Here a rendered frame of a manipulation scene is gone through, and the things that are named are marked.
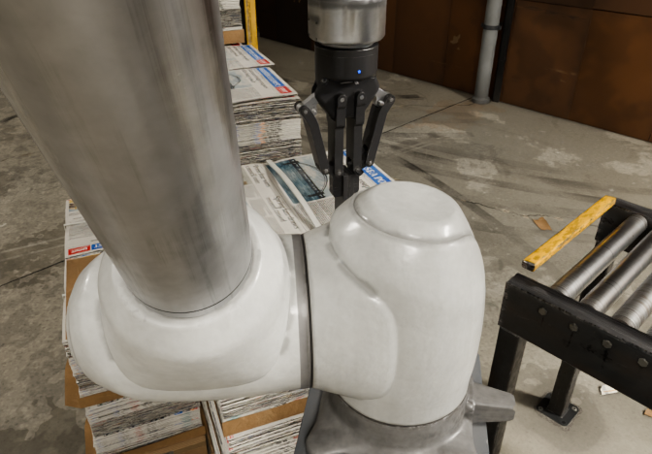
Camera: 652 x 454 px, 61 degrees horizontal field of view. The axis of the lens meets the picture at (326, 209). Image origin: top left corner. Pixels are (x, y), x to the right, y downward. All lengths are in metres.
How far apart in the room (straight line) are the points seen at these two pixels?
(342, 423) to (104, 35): 0.51
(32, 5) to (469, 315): 0.43
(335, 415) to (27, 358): 1.88
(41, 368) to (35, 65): 2.16
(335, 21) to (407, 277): 0.29
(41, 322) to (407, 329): 2.17
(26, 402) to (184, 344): 1.83
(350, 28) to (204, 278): 0.35
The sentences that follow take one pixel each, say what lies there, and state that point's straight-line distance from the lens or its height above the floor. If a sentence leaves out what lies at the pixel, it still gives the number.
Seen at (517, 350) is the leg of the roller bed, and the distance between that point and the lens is 1.34.
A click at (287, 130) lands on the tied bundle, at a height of 0.97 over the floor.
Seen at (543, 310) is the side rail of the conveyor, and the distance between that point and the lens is 1.23.
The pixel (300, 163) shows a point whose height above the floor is 1.06.
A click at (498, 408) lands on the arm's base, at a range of 0.67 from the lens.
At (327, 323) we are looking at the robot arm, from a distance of 0.50.
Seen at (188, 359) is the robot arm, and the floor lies 1.21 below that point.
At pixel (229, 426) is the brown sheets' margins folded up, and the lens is 1.15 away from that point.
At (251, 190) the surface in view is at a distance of 0.99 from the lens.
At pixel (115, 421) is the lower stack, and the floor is 0.29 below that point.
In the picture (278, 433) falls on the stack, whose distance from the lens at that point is 1.21.
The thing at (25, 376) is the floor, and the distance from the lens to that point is 2.35.
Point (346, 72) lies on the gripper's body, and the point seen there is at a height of 1.34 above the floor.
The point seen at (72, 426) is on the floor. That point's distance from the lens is 2.12.
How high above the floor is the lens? 1.52
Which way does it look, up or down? 30 degrees down
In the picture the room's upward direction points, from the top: straight up
